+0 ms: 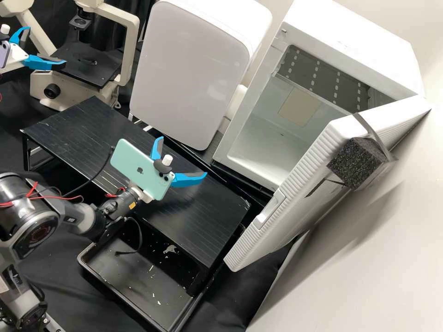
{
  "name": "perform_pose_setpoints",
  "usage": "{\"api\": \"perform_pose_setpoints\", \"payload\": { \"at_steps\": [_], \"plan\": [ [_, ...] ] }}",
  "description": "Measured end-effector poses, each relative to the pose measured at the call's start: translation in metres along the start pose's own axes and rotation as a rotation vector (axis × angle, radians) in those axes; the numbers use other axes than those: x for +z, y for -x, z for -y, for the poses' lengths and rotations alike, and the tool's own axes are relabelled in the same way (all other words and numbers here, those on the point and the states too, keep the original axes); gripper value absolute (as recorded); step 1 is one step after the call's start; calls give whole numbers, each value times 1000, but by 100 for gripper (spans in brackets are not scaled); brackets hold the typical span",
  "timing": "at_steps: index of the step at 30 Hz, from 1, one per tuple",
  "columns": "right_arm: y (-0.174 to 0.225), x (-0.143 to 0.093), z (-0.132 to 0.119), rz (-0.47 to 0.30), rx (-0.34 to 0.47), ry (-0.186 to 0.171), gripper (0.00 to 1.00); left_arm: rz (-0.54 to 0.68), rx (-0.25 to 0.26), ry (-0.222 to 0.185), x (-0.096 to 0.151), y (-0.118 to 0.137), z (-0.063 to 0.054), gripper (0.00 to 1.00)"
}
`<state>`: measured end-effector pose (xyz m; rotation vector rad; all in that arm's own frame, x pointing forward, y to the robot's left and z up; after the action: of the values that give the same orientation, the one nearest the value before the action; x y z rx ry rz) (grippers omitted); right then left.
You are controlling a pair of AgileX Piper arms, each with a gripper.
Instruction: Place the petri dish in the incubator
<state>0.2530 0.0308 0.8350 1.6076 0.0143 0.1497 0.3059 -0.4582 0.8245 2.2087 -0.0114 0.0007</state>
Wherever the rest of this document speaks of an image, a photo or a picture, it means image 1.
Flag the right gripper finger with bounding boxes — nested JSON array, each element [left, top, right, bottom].
[[171, 169, 209, 190], [151, 136, 165, 161]]

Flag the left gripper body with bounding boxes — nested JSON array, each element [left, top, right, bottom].
[[0, 43, 30, 74]]

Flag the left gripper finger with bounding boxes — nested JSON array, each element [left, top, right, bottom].
[[23, 54, 67, 72], [8, 26, 31, 46]]

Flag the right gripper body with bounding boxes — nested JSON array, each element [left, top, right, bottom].
[[133, 186, 153, 203]]

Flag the incubator door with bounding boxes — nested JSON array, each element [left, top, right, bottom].
[[223, 95, 433, 274]]

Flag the white incubator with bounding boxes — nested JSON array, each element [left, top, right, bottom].
[[211, 0, 425, 190]]

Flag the black tray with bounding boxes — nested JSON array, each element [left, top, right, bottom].
[[77, 199, 267, 332]]

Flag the cream microscope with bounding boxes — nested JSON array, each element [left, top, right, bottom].
[[0, 0, 141, 112]]

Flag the white box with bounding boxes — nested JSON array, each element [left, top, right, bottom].
[[128, 0, 274, 151]]

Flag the left wrist camera phone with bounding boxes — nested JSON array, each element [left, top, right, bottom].
[[0, 24, 11, 69]]

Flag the wrist camera phone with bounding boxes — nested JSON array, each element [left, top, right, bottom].
[[110, 138, 175, 202], [0, 24, 11, 69]]

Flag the right wrist camera phone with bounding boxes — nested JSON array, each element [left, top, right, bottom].
[[110, 138, 175, 202]]

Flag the black cable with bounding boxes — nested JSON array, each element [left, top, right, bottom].
[[115, 216, 144, 258], [52, 145, 117, 205]]

